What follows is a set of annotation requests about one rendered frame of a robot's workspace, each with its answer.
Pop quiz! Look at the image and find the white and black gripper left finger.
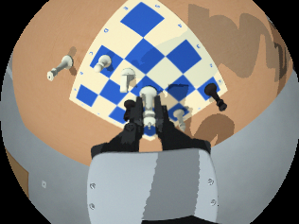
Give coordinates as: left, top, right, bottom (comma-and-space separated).
91, 96, 144, 159

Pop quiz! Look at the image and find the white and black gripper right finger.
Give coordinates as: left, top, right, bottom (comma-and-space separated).
154, 95, 211, 154

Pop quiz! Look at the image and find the blue and cream chessboard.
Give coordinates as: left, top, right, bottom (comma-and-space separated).
69, 0, 228, 129

